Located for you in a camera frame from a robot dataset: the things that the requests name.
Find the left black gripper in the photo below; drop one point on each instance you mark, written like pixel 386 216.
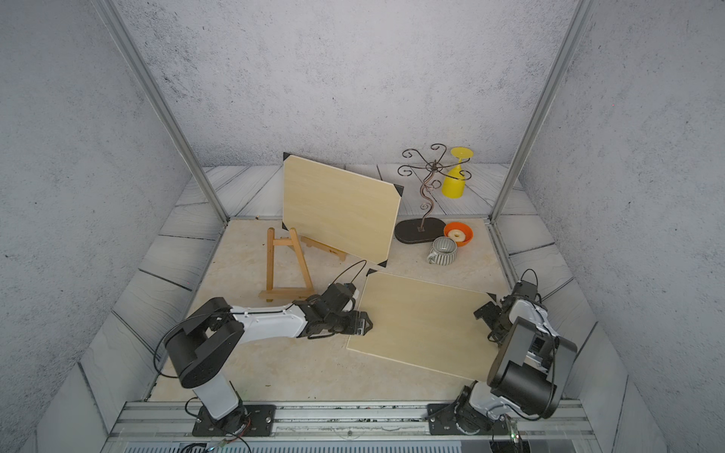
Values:
pixel 355 329

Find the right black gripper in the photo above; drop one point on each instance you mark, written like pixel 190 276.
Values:
pixel 489 312

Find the light wooden canvas board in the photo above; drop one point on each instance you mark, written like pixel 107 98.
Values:
pixel 426 325
pixel 344 210

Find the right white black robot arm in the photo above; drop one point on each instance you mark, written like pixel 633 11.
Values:
pixel 528 375

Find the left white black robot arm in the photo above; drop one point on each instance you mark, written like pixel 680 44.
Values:
pixel 200 346

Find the grey striped ceramic mug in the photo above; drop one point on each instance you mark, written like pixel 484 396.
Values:
pixel 443 251

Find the orange bowl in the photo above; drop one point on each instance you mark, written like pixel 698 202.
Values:
pixel 459 232

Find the brown metal scroll stand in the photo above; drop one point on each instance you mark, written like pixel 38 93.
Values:
pixel 426 228

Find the yellow plastic goblet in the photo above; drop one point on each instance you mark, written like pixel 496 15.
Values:
pixel 456 177

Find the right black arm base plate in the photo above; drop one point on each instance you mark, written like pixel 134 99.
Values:
pixel 446 419

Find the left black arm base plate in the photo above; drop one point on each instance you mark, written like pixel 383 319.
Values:
pixel 247 421

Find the aluminium front rail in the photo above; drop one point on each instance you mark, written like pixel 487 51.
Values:
pixel 359 426

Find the right aluminium frame post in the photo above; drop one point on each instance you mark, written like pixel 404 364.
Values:
pixel 577 25

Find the aluminium frame post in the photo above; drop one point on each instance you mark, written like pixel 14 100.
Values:
pixel 114 23
pixel 577 25

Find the left aluminium frame post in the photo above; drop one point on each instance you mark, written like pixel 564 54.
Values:
pixel 114 23

